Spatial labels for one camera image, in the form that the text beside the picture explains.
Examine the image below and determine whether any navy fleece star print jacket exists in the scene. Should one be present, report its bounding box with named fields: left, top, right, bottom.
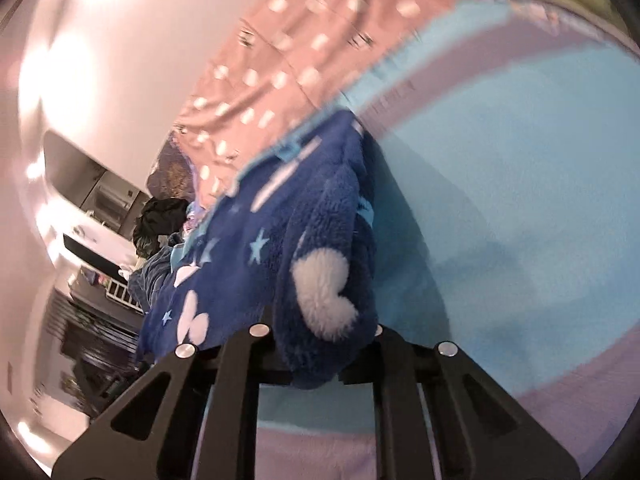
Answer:
left=135, top=109, right=382, bottom=392

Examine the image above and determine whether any pink polka dot sheet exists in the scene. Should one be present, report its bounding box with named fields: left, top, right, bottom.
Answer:
left=171, top=0, right=497, bottom=212

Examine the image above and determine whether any dark clothes pile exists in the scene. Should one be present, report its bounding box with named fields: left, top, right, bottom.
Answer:
left=132, top=197, right=190, bottom=262

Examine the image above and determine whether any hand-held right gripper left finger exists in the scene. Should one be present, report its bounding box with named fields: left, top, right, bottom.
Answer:
left=51, top=324, right=292, bottom=480

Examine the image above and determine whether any white shelf rack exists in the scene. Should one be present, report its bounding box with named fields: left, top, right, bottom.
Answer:
left=101, top=279, right=147, bottom=317

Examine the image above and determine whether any grey-blue fleece blanket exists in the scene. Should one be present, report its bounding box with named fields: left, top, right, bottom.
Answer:
left=127, top=232, right=187, bottom=313

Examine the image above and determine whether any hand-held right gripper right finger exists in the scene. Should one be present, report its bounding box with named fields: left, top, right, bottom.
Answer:
left=339, top=325, right=582, bottom=480

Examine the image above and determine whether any cyan lavender striped blanket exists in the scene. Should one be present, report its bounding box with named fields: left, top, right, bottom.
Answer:
left=167, top=0, right=640, bottom=480

